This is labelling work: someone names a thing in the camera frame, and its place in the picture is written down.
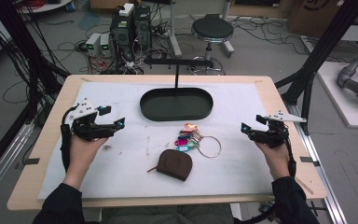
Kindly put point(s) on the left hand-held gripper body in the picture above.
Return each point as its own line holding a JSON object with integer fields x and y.
{"x": 85, "y": 126}

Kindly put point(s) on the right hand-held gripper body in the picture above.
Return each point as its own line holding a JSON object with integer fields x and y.
{"x": 273, "y": 132}

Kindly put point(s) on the person's right hand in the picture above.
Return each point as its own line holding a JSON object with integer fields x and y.
{"x": 275, "y": 160}

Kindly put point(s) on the person's left hand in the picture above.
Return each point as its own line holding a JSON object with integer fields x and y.
{"x": 82, "y": 157}

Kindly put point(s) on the white table mat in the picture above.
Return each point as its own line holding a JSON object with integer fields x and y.
{"x": 127, "y": 168}

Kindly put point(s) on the black key stand with tray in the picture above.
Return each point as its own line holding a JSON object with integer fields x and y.
{"x": 176, "y": 105}

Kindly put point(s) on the white power supply unit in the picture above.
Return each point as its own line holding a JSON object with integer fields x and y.
{"x": 105, "y": 45}
{"x": 92, "y": 44}

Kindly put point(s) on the brown leather pouch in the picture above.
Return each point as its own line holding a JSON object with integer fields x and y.
{"x": 174, "y": 164}

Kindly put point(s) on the white board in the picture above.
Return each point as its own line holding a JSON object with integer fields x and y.
{"x": 341, "y": 99}

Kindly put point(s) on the black computer tower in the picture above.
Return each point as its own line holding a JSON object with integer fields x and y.
{"x": 130, "y": 32}

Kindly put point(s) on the small white box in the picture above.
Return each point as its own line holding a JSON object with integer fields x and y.
{"x": 126, "y": 10}

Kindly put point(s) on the black round stool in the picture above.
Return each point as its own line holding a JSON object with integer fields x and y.
{"x": 212, "y": 29}

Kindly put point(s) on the person's lap grey trousers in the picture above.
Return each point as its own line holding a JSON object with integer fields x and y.
{"x": 167, "y": 216}

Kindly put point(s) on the white table leg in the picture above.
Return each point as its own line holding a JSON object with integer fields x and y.
{"x": 174, "y": 31}

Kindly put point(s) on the cardboard box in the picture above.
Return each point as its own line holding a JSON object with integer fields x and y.
{"x": 313, "y": 15}

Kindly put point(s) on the aluminium rail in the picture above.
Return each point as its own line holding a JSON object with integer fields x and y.
{"x": 4, "y": 161}
{"x": 321, "y": 174}

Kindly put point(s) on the black metal frame post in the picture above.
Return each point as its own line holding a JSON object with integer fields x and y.
{"x": 320, "y": 53}

